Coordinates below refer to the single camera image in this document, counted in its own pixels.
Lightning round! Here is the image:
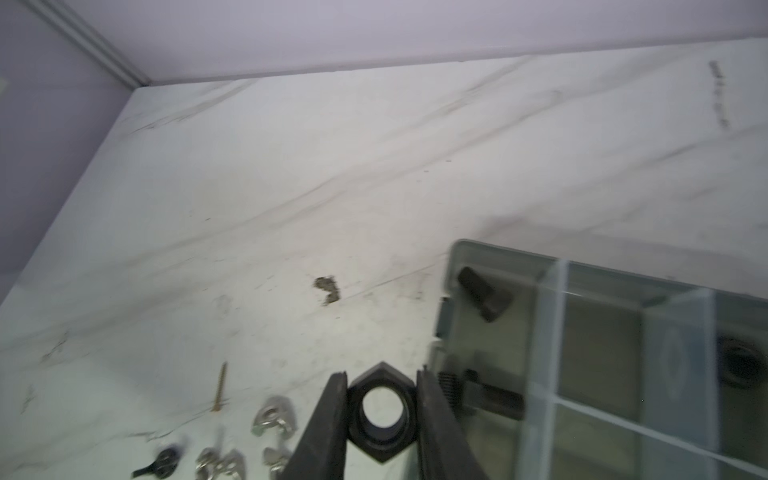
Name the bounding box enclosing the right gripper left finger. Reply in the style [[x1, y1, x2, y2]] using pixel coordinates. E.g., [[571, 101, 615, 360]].
[[279, 372, 348, 480]]

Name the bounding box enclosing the small dark metal piece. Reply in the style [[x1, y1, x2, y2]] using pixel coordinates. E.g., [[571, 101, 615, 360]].
[[313, 275, 341, 306]]

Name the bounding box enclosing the black hex bolt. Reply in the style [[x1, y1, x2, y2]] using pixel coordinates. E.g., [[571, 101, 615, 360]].
[[457, 267, 514, 323], [437, 369, 526, 421]]

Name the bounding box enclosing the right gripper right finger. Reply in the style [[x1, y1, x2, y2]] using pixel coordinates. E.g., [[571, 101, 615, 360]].
[[416, 370, 488, 480]]

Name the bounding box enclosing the grey plastic organizer box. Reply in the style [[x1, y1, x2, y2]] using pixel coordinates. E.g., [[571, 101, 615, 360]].
[[428, 240, 767, 479]]

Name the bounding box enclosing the brass wood screw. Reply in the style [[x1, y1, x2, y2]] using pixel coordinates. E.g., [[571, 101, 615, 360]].
[[211, 362, 228, 412]]

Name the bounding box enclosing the black wing nut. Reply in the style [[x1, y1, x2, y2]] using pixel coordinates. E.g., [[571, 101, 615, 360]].
[[131, 447, 182, 479]]

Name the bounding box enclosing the black hex nut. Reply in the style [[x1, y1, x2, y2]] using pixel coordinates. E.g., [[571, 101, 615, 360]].
[[717, 337, 767, 390], [348, 362, 418, 464]]

